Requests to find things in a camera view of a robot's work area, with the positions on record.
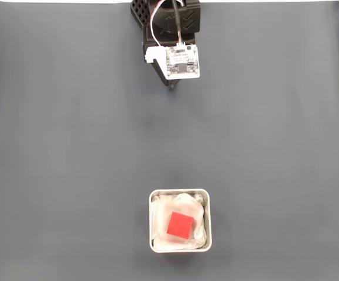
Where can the red cube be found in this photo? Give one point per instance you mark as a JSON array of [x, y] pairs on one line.
[[179, 225]]

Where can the white square metal box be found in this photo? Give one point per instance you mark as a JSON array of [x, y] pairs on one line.
[[208, 210]]

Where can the dark blue table mat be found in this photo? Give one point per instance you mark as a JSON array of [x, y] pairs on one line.
[[69, 146]]

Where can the white crumpled cloth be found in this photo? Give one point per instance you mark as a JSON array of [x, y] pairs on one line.
[[160, 234]]

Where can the white camera circuit board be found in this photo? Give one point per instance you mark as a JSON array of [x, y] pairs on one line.
[[181, 61]]

